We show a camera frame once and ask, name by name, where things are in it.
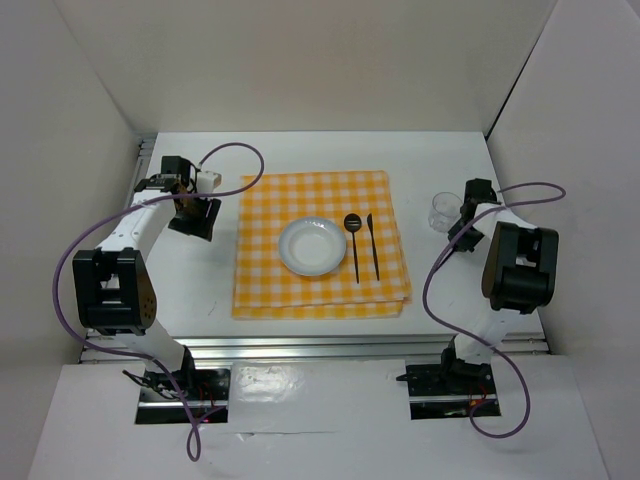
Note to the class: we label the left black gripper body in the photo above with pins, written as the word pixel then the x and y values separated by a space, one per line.
pixel 191 219

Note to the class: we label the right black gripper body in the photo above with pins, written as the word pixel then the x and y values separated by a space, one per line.
pixel 467 241

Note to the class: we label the clear plastic cup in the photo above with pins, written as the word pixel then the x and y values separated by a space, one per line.
pixel 444 212

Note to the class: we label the black knife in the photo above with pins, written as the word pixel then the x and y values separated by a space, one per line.
pixel 370 225

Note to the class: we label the yellow white checkered cloth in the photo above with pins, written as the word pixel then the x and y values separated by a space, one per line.
pixel 264 288

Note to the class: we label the black spoon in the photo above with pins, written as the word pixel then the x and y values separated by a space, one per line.
pixel 353 223

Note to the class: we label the white round plate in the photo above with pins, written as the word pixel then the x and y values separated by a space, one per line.
pixel 311 246

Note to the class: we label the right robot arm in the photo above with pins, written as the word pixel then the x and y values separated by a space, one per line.
pixel 518 277

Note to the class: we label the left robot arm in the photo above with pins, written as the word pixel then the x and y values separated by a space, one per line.
pixel 156 348

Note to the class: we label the left aluminium rail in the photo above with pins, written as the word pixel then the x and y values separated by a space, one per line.
pixel 114 292

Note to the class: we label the aluminium rail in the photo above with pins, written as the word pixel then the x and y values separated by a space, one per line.
pixel 114 292
pixel 230 349

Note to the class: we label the front aluminium rail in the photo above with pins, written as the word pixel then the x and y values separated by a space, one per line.
pixel 230 349

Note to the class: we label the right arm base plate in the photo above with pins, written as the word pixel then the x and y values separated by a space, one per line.
pixel 436 395

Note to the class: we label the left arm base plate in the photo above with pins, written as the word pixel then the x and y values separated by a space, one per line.
pixel 207 395

